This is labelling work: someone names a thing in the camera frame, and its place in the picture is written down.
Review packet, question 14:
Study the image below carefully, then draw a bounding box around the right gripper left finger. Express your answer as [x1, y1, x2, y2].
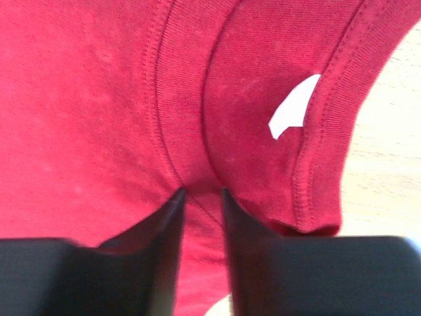
[1, 190, 186, 315]

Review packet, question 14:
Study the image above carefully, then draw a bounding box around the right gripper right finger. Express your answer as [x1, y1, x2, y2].
[222, 189, 420, 315]

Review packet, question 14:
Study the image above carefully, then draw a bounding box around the dark red t shirt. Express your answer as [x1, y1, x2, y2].
[1, 1, 420, 315]

